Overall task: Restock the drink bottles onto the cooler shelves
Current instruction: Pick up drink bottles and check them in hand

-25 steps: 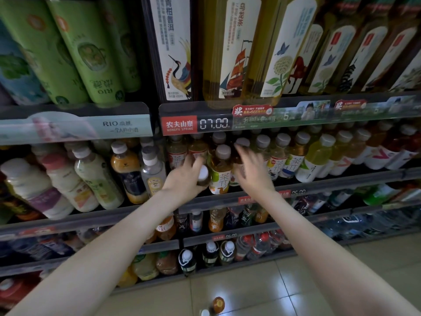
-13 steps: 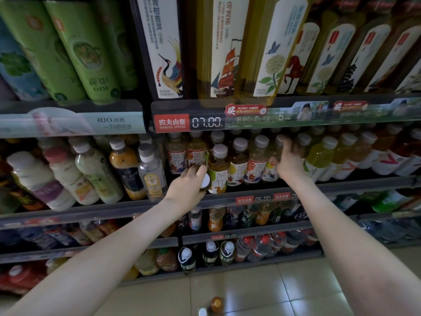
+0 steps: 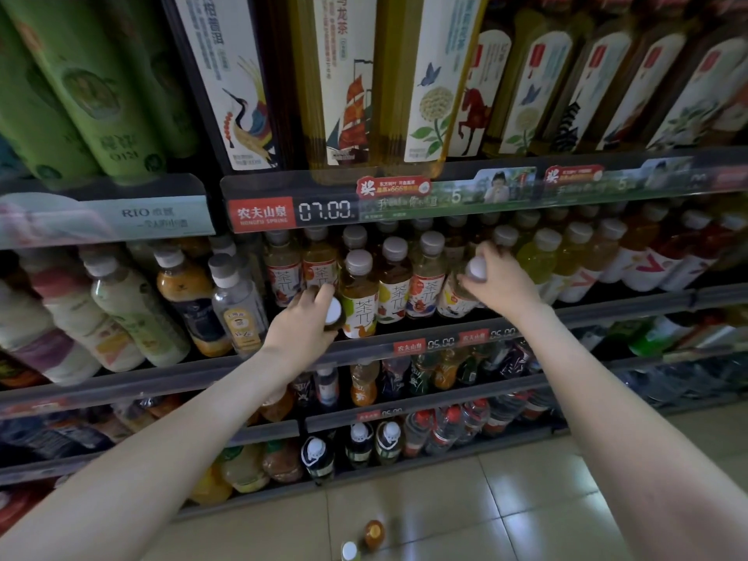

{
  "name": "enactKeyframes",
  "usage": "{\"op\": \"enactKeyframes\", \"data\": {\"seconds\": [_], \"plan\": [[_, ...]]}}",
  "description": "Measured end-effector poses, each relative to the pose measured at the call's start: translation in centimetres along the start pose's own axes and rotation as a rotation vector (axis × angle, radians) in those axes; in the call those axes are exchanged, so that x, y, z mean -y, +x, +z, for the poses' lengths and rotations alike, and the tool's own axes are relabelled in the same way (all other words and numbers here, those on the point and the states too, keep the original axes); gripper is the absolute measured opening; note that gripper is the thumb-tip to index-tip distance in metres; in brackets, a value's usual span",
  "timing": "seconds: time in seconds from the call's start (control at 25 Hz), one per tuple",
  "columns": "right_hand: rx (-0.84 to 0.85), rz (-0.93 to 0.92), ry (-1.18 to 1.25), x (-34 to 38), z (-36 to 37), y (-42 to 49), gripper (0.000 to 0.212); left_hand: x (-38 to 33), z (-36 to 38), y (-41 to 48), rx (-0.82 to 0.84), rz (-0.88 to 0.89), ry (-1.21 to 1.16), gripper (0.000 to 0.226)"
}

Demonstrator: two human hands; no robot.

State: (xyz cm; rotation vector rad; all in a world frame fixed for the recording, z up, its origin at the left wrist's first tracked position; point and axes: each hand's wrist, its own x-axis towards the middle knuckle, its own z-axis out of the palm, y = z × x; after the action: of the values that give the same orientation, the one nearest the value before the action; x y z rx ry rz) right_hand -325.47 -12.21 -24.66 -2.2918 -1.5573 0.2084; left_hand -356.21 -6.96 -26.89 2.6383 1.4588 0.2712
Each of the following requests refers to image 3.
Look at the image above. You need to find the row of large water jugs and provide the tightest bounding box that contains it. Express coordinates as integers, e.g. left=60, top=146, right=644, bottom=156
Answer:
left=403, top=356, right=748, bottom=457

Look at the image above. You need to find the person's left forearm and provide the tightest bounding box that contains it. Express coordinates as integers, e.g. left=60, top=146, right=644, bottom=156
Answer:
left=0, top=350, right=308, bottom=561

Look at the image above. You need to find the person's right hand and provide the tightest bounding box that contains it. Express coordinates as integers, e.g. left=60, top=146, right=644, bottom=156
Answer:
left=458, top=242, right=546, bottom=330

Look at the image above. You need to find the dark grey store shelving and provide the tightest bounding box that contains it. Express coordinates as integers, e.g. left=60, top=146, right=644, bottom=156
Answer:
left=0, top=0, right=748, bottom=521

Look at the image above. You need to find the dark price tag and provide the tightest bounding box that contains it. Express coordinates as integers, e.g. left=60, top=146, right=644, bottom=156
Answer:
left=293, top=193, right=362, bottom=228

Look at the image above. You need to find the person's right forearm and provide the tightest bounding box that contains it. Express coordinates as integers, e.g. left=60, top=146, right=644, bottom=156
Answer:
left=512, top=300, right=748, bottom=561

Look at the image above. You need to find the pale advert shelf strip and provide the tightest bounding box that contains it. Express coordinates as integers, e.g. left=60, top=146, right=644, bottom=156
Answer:
left=0, top=186, right=219, bottom=248

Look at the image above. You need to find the picture shelf label strip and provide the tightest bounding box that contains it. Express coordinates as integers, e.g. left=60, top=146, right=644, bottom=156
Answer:
left=356, top=167, right=539, bottom=220
left=542, top=157, right=699, bottom=196

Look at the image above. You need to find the person's left hand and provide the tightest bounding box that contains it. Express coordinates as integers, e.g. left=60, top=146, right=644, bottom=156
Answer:
left=259, top=284, right=344, bottom=376

